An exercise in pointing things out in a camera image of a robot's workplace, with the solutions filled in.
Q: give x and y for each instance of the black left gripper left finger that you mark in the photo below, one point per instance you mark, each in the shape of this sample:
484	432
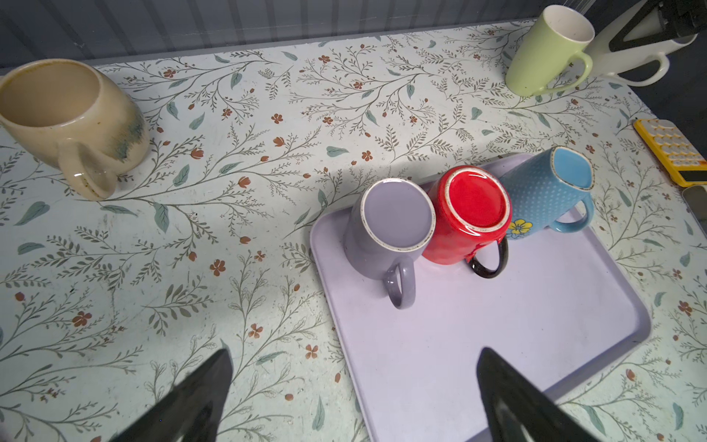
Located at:
190	412

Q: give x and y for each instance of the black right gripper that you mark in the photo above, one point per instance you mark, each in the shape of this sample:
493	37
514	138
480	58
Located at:
649	22

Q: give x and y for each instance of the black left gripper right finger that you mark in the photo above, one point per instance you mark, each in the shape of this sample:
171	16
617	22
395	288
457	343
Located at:
516	410

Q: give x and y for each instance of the white mug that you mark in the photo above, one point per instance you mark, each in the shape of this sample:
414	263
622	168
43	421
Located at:
610	65

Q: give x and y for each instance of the light green mug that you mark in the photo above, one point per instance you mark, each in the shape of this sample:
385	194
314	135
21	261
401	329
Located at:
558	38

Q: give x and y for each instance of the blue polka dot mug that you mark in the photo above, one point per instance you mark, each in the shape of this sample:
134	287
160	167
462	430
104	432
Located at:
550	190

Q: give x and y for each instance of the red mug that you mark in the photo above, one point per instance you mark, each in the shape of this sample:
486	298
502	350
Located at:
473	210

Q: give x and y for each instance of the beige speckled mug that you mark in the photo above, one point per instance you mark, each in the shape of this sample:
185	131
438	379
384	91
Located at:
73	118

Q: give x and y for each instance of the purple mug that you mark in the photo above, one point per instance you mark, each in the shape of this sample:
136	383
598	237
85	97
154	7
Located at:
389	228

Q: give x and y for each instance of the lavender plastic tray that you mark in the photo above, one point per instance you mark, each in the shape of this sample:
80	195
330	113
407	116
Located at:
560	312

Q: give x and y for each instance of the yellow calculator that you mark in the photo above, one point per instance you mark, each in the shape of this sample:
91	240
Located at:
685	165

